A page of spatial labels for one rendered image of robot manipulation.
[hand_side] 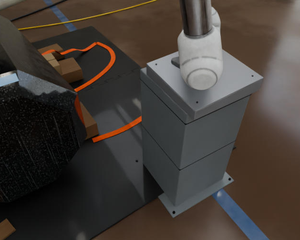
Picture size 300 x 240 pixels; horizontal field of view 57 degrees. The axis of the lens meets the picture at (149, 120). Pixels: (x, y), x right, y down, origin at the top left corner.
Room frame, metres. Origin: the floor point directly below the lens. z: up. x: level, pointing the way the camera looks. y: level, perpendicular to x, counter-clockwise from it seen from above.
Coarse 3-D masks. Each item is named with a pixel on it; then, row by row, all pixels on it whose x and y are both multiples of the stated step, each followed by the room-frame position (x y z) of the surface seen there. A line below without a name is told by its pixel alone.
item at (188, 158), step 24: (144, 72) 1.16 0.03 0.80; (144, 96) 1.15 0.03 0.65; (168, 96) 0.97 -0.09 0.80; (144, 120) 1.16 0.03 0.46; (168, 120) 0.95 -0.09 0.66; (192, 120) 0.87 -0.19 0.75; (216, 120) 0.95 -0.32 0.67; (240, 120) 1.05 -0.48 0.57; (144, 144) 1.16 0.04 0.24; (168, 144) 0.94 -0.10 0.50; (192, 144) 0.88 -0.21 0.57; (216, 144) 0.97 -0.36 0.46; (168, 168) 0.93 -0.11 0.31; (192, 168) 0.90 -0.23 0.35; (216, 168) 1.00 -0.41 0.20; (168, 192) 0.91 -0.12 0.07; (192, 192) 0.92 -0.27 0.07
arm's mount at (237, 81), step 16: (160, 64) 1.13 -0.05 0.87; (224, 64) 1.11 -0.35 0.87; (240, 64) 1.11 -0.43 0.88; (160, 80) 1.03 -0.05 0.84; (176, 80) 1.00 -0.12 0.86; (224, 80) 1.00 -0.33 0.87; (240, 80) 0.99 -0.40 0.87; (256, 80) 0.99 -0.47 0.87; (176, 96) 0.92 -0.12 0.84; (192, 96) 0.90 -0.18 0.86; (208, 96) 0.90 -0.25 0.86; (224, 96) 0.89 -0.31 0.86; (240, 96) 0.95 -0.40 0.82; (192, 112) 0.83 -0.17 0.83; (208, 112) 0.85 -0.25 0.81
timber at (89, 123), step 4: (80, 104) 1.67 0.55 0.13; (84, 108) 1.62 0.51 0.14; (84, 112) 1.57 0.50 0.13; (88, 112) 1.57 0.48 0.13; (84, 116) 1.53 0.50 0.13; (88, 116) 1.53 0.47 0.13; (84, 120) 1.49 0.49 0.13; (88, 120) 1.49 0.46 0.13; (92, 120) 1.49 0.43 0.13; (88, 124) 1.44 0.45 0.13; (92, 124) 1.44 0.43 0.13; (96, 124) 1.46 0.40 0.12; (88, 128) 1.42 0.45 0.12; (92, 128) 1.44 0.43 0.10; (96, 128) 1.45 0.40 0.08; (88, 132) 1.42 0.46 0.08; (92, 132) 1.43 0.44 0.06; (96, 132) 1.45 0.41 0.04; (88, 136) 1.41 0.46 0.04; (92, 136) 1.43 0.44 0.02
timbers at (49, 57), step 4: (44, 56) 2.23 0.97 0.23; (48, 56) 2.23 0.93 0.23; (52, 56) 2.23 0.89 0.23; (48, 60) 2.17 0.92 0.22; (52, 60) 2.16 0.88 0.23; (56, 60) 2.16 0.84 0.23; (52, 64) 2.10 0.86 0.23; (56, 64) 2.10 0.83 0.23; (56, 68) 2.07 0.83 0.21; (60, 68) 2.09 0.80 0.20; (60, 72) 2.08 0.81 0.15
